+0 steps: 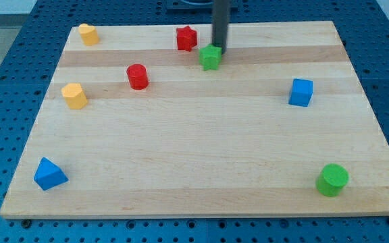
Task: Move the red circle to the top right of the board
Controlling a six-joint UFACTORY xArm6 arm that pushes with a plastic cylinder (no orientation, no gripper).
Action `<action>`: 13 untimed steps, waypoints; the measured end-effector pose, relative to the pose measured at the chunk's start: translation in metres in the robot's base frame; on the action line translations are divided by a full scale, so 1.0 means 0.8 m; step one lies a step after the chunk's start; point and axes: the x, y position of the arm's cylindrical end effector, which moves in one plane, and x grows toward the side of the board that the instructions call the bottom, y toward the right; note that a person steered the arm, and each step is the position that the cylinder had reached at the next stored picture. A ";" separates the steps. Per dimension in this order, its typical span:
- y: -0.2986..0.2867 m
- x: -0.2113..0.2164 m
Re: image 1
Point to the red cylinder block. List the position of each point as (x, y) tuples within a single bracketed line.
[(137, 76)]

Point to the wooden board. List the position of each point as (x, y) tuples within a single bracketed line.
[(195, 143)]

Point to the green star block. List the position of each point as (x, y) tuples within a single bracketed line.
[(210, 57)]

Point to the red star block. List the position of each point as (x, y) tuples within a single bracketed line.
[(186, 38)]

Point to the blue cube block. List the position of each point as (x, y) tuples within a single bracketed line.
[(301, 92)]

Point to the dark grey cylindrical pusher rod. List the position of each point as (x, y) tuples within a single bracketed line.
[(219, 24)]

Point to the yellow hexagon block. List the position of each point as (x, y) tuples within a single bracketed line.
[(74, 96)]

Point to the green cylinder block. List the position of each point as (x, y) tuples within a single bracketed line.
[(331, 180)]

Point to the blue triangle block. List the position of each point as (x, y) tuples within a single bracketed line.
[(49, 175)]

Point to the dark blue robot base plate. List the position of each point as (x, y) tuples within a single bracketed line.
[(180, 6)]

